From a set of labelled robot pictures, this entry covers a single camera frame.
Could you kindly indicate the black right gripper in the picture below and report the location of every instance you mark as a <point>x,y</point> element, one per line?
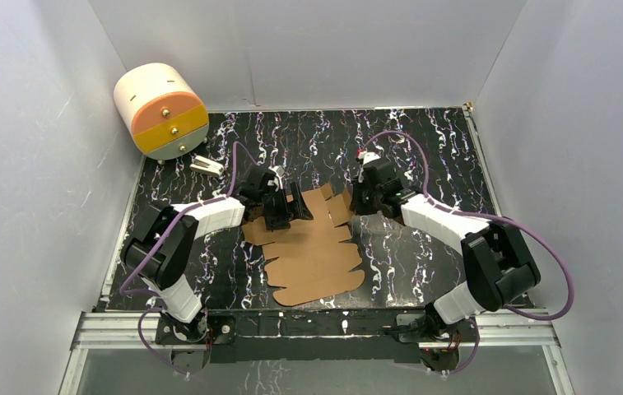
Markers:
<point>355,202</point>

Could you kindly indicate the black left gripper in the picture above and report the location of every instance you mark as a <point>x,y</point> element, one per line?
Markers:
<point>279,205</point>

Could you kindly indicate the brown cardboard box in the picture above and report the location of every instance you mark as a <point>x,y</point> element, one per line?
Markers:
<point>313,259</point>

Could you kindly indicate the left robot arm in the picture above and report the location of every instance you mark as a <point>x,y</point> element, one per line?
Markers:
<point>159,248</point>

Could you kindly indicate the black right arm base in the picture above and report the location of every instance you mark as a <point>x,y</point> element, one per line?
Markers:
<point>443,358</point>

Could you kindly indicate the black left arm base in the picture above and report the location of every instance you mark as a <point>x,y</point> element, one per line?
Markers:
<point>190,345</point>

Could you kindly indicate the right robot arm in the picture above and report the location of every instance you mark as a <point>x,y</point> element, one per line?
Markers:
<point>497,262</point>

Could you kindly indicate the white stapler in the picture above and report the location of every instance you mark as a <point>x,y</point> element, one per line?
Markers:
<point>204,165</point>

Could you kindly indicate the round pastel drawer cabinet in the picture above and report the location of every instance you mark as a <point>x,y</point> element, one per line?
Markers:
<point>164,116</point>

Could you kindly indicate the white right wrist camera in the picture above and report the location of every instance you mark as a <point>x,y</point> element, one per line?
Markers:
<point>364,158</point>

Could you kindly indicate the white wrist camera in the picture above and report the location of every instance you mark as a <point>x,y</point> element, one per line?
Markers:
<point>364,158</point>
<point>276,181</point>

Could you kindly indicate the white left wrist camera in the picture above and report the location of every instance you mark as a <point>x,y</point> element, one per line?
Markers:
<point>276,181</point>

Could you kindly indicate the aluminium front rail frame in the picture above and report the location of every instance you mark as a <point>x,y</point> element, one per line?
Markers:
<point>309,334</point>

